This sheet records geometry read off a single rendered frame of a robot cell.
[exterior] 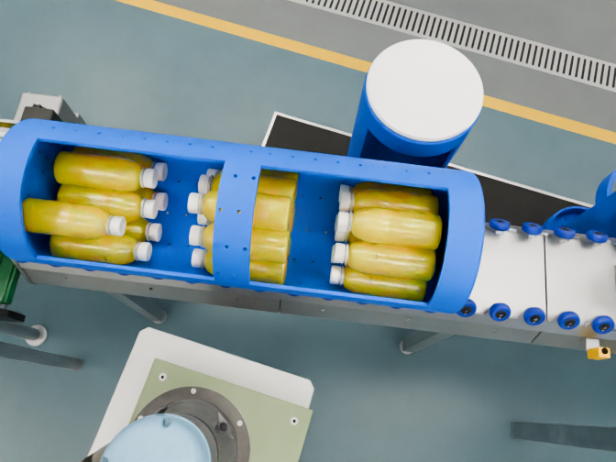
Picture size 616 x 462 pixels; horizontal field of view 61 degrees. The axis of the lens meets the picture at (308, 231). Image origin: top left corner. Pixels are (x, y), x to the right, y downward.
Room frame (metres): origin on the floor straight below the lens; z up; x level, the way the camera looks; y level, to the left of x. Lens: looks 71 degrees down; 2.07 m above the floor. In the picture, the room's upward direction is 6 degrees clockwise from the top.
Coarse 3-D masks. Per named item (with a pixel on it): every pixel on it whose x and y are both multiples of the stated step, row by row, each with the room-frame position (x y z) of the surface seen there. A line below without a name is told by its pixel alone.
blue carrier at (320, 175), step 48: (0, 144) 0.39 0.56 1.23; (48, 144) 0.46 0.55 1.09; (96, 144) 0.41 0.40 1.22; (144, 144) 0.43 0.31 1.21; (192, 144) 0.44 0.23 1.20; (240, 144) 0.47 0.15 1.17; (0, 192) 0.30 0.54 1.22; (48, 192) 0.37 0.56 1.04; (240, 192) 0.34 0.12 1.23; (336, 192) 0.46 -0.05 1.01; (480, 192) 0.40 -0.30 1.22; (0, 240) 0.23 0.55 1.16; (48, 240) 0.29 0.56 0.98; (240, 240) 0.27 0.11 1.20; (480, 240) 0.31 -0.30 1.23; (288, 288) 0.21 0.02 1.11; (336, 288) 0.25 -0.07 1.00; (432, 288) 0.28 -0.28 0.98
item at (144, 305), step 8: (120, 296) 0.26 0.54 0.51; (128, 296) 0.27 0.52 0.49; (136, 296) 0.28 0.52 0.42; (144, 296) 0.30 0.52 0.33; (128, 304) 0.26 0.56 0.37; (136, 304) 0.26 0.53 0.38; (144, 304) 0.28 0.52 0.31; (152, 304) 0.30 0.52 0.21; (144, 312) 0.26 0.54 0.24; (152, 312) 0.27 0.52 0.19; (160, 312) 0.29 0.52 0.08; (152, 320) 0.26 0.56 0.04; (160, 320) 0.26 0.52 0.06
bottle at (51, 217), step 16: (32, 208) 0.31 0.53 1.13; (48, 208) 0.31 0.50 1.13; (64, 208) 0.31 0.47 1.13; (80, 208) 0.32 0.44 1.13; (96, 208) 0.32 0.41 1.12; (32, 224) 0.28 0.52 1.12; (48, 224) 0.28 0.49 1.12; (64, 224) 0.28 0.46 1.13; (80, 224) 0.29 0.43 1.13; (96, 224) 0.29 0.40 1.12
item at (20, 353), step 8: (0, 344) 0.08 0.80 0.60; (8, 344) 0.09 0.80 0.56; (0, 352) 0.06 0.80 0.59; (8, 352) 0.06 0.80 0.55; (16, 352) 0.07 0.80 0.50; (24, 352) 0.07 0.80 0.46; (32, 352) 0.08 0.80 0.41; (40, 352) 0.08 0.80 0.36; (48, 352) 0.09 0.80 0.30; (24, 360) 0.05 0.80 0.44; (32, 360) 0.05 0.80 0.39; (40, 360) 0.06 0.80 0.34; (48, 360) 0.06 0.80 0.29; (56, 360) 0.07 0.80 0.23; (64, 360) 0.07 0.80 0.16; (72, 360) 0.08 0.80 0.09; (80, 360) 0.09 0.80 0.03; (72, 368) 0.05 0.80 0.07; (80, 368) 0.06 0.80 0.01
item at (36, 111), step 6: (24, 108) 0.59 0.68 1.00; (30, 108) 0.59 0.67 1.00; (36, 108) 0.59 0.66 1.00; (42, 108) 0.59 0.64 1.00; (24, 114) 0.57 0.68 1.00; (30, 114) 0.58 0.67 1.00; (36, 114) 0.58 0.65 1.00; (42, 114) 0.58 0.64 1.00; (48, 114) 0.58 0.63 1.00; (54, 114) 0.59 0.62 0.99; (54, 120) 0.57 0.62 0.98; (60, 120) 0.59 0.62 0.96
